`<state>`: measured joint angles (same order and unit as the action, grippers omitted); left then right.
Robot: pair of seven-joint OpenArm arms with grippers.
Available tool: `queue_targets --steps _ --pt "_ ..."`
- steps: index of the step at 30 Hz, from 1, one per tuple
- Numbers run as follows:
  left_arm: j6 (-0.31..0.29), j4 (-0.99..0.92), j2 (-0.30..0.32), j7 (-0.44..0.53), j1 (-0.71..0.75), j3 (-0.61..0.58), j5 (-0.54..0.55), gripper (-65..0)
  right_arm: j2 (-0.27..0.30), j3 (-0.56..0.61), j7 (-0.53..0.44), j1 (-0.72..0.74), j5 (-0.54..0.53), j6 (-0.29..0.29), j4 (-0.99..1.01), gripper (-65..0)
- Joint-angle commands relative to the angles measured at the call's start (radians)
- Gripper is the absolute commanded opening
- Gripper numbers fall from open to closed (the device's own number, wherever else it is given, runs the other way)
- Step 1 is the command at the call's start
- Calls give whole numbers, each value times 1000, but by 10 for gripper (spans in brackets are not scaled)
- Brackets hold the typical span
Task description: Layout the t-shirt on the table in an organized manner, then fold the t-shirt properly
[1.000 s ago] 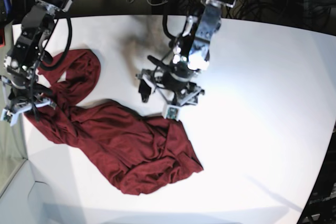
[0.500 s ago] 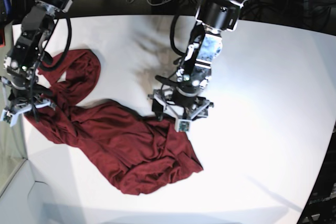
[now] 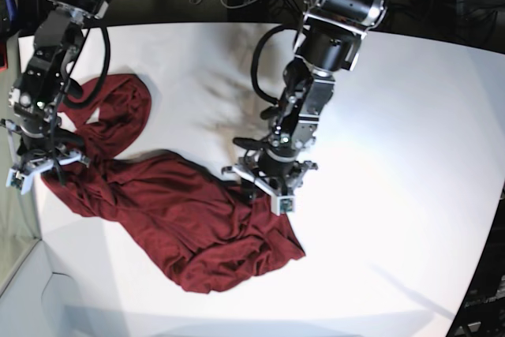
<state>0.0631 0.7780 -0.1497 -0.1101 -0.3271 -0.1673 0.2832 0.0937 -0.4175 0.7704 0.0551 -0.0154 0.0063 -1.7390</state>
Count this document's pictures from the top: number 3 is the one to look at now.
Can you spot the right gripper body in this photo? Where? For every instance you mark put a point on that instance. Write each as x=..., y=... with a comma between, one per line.
x=37, y=155

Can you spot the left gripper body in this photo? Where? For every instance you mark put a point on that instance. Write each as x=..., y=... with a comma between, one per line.
x=272, y=174

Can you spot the dark red t-shirt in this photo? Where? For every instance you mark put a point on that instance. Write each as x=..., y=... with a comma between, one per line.
x=201, y=232

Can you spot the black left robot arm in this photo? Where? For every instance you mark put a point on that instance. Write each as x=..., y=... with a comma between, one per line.
x=329, y=37

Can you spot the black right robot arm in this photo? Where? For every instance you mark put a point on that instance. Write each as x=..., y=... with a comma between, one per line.
x=39, y=91

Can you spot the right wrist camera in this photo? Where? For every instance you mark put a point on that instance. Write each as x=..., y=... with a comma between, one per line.
x=19, y=180

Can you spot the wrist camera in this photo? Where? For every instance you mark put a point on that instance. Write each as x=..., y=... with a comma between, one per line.
x=282, y=204
x=19, y=180

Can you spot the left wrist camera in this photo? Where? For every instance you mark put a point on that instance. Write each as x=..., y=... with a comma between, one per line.
x=282, y=204

